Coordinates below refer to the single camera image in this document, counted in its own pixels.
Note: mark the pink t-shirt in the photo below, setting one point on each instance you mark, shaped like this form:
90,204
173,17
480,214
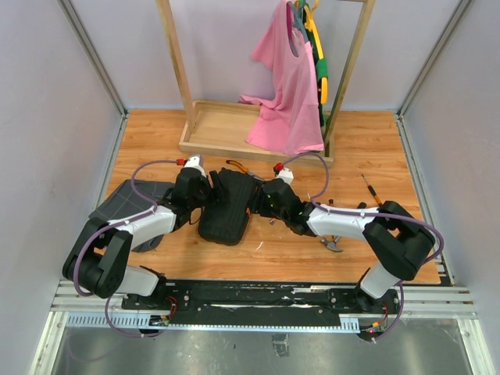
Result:
289,123

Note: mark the dark grey folded cloth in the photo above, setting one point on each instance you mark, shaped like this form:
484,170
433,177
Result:
125,202

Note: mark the left aluminium frame post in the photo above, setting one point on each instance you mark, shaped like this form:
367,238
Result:
76,23

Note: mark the black plastic tool case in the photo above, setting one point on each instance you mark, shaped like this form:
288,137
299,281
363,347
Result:
224,222

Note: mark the right aluminium frame post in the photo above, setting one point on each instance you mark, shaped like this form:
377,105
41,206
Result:
451,26

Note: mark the grey cable duct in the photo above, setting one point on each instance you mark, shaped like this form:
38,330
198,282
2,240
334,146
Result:
150,323

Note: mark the aluminium frame post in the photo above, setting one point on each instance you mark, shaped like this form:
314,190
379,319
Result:
451,26
76,23

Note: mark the green yellow hangers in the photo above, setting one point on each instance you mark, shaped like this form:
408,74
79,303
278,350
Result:
306,19

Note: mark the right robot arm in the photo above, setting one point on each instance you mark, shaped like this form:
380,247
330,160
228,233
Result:
401,243

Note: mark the wooden clothes rack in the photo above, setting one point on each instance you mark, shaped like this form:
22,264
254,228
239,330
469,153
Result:
218,128

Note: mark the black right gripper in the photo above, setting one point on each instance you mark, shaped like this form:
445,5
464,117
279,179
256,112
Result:
258,201

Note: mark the small orange black screwdriver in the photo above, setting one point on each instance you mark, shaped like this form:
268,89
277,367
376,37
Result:
372,191

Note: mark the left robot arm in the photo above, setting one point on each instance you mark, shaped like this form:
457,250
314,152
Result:
98,262

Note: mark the claw hammer black grip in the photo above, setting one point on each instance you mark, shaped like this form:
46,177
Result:
332,244

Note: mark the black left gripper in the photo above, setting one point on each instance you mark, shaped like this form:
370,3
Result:
216,193

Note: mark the orange black pliers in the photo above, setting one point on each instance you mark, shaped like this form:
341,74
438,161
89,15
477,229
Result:
249,175

